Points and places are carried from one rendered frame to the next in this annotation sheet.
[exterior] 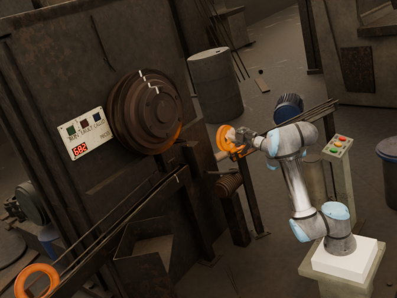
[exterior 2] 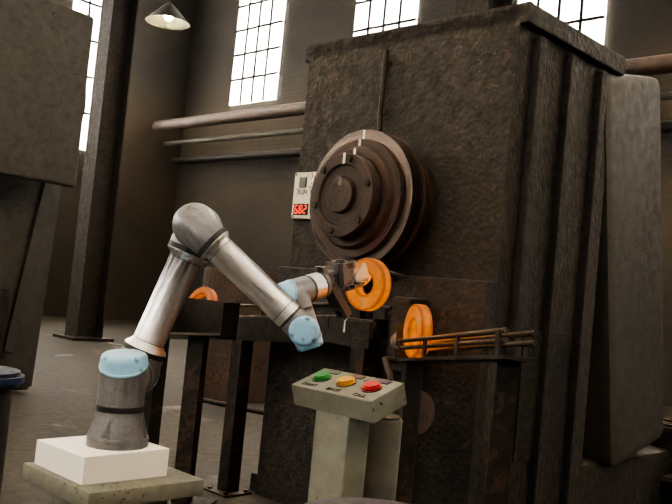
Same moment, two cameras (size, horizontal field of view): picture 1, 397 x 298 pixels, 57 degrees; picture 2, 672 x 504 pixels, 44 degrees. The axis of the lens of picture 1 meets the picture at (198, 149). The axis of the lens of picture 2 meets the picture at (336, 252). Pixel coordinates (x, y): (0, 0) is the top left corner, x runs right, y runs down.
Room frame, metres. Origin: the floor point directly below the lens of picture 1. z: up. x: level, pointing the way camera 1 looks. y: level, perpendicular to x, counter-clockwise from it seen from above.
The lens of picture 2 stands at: (1.84, -2.62, 0.80)
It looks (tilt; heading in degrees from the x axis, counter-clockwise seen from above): 3 degrees up; 89
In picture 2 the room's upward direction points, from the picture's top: 6 degrees clockwise
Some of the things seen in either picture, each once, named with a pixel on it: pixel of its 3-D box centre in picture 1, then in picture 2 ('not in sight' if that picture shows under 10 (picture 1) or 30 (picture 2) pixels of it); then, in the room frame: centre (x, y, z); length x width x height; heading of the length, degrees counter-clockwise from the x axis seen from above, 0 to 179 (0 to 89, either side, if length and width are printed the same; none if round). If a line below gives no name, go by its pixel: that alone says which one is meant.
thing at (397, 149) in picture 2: (149, 112); (364, 199); (1.96, 0.20, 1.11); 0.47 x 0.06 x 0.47; 135
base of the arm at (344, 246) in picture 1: (338, 237); (118, 424); (1.38, -0.52, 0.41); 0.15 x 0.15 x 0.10
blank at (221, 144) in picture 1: (225, 138); (367, 284); (1.98, -0.17, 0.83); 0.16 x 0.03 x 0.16; 135
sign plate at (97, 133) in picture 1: (87, 132); (318, 195); (1.80, 0.52, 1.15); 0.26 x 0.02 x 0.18; 135
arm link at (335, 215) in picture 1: (334, 218); (123, 377); (1.37, -0.51, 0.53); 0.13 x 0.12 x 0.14; 91
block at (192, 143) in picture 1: (195, 159); (408, 335); (2.14, 0.04, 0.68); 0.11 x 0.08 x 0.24; 45
